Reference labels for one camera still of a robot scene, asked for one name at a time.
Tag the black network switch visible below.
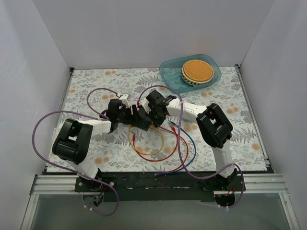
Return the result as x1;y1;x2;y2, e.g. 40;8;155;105
132;111;152;131

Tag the yellow ethernet cable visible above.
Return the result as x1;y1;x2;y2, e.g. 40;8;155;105
128;124;165;156

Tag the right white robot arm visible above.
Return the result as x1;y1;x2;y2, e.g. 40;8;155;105
139;90;237;191

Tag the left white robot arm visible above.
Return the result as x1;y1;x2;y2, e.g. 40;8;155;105
52;99;151;192

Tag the floral table mat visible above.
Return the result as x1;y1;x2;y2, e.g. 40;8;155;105
59;67;267;172

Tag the teal plastic container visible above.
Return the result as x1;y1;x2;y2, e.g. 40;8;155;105
159;54;221;93

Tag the woven round coasters stack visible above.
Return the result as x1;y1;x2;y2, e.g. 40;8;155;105
181;59;214;86

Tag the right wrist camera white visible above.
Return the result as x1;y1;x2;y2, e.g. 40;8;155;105
137;98;151;113

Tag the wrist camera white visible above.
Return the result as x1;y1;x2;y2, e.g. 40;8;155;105
137;98;151;113
118;93;131;108

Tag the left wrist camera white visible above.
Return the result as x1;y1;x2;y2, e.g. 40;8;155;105
118;93;131;108

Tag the blue ethernet cable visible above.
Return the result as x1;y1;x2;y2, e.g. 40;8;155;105
154;122;198;177

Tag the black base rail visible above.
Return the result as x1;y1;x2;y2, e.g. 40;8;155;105
74;170;274;203

